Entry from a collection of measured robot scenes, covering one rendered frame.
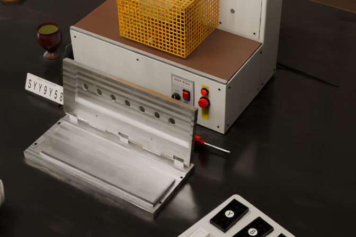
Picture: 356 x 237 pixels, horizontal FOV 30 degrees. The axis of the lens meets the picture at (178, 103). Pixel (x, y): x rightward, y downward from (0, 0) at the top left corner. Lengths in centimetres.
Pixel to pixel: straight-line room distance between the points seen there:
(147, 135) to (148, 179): 13
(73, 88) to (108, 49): 17
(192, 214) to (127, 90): 38
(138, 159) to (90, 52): 41
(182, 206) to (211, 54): 46
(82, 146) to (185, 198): 34
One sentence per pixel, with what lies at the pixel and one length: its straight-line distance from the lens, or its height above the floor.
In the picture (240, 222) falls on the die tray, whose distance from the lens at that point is 172.
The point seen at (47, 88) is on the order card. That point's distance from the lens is 211.
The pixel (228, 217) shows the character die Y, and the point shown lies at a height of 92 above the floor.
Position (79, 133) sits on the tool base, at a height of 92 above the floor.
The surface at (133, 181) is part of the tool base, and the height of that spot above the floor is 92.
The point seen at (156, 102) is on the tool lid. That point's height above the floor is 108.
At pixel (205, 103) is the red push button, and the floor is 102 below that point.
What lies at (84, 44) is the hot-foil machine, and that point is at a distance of 208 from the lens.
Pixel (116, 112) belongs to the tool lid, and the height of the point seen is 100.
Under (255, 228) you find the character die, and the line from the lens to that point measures 170.
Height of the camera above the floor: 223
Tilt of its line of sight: 40 degrees down
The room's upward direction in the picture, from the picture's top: 1 degrees counter-clockwise
